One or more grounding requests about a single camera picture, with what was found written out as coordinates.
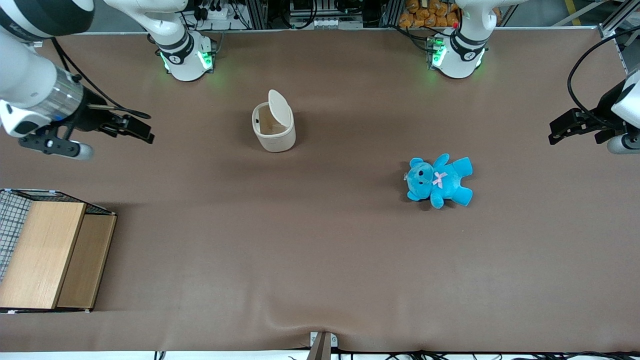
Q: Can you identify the brown table cover mat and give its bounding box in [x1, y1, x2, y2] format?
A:
[0, 27, 640, 354]

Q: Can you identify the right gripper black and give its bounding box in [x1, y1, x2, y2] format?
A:
[69, 89, 155, 145]

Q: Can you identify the green lit controller board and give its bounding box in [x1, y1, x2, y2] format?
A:
[198, 43, 217, 71]

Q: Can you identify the white power strip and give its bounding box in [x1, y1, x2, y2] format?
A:
[197, 3, 232, 21]
[310, 17, 364, 30]

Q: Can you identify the aluminium frame profile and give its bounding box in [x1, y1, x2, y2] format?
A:
[597, 0, 640, 39]

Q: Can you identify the light wooden shelf box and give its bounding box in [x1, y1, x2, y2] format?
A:
[0, 201, 118, 310]

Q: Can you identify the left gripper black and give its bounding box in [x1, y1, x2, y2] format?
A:
[548, 82, 626, 146]

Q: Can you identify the grey metal table bracket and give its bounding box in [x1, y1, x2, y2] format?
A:
[306, 331, 339, 360]

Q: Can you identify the black wire grid rack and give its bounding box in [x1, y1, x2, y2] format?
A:
[0, 188, 119, 315]

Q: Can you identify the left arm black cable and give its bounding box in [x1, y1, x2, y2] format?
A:
[567, 26, 640, 127]

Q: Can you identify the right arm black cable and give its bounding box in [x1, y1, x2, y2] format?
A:
[49, 38, 152, 120]

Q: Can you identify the white lidded trash can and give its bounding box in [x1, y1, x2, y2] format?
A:
[251, 89, 297, 153]

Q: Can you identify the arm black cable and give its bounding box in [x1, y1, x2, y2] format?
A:
[567, 26, 640, 127]
[49, 38, 152, 120]

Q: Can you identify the blue teddy bear plush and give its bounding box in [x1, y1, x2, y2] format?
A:
[404, 153, 474, 210]

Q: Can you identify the orange round items pile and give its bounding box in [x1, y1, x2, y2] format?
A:
[398, 0, 461, 29]

